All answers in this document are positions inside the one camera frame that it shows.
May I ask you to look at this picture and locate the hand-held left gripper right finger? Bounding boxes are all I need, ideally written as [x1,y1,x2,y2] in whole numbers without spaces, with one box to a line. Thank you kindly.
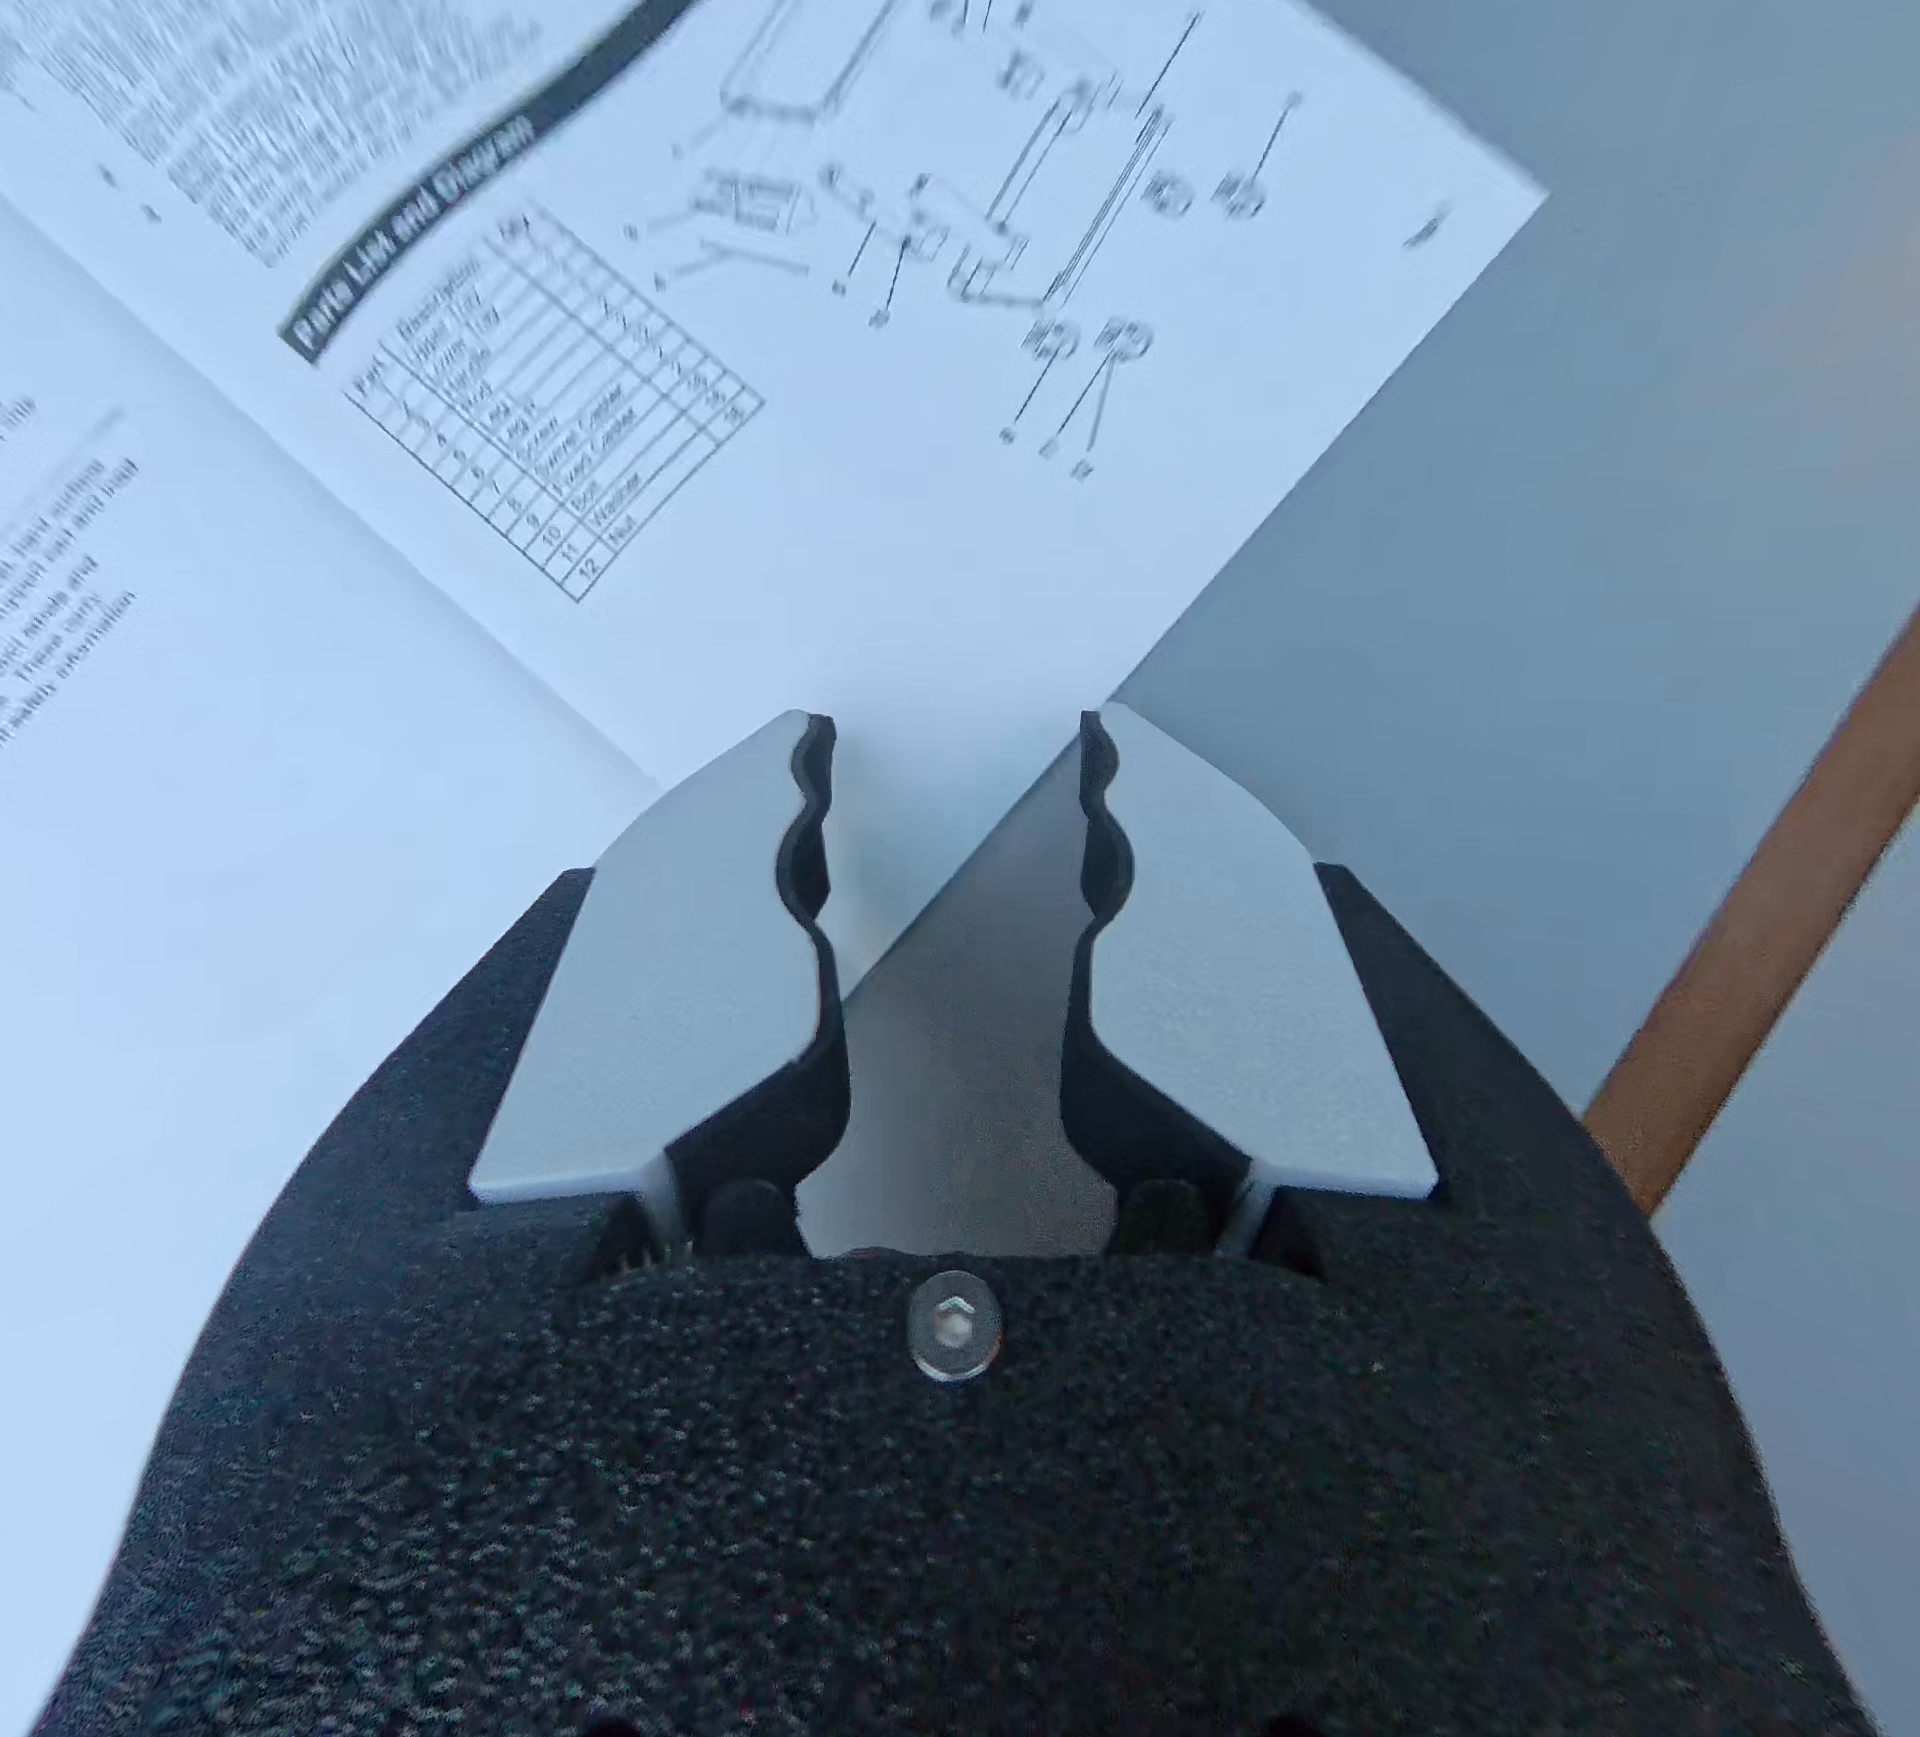
[1059,703,1443,1257]

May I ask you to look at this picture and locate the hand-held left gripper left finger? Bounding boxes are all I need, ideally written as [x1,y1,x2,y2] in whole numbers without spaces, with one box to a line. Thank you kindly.
[468,710,855,1262]

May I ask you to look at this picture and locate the white instruction manual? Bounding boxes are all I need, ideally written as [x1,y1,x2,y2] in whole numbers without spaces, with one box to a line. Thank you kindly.
[0,0,1555,1737]

